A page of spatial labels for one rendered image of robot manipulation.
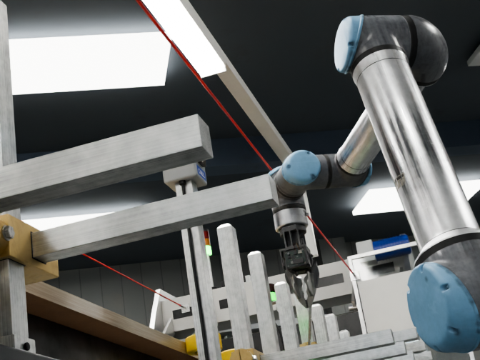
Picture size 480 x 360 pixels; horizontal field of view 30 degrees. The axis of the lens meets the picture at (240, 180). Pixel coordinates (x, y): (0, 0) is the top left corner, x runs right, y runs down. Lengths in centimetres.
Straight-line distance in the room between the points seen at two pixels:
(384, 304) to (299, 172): 253
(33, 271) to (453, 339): 70
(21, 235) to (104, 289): 878
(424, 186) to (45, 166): 94
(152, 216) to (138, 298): 881
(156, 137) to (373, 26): 113
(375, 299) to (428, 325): 325
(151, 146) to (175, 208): 26
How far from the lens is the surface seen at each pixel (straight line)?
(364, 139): 218
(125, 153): 75
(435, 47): 189
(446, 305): 146
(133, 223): 101
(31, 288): 141
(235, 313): 196
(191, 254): 173
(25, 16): 529
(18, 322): 101
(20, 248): 104
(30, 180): 78
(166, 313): 538
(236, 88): 424
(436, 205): 158
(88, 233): 103
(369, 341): 193
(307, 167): 229
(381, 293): 476
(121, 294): 981
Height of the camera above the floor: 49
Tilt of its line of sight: 21 degrees up
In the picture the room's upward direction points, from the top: 9 degrees counter-clockwise
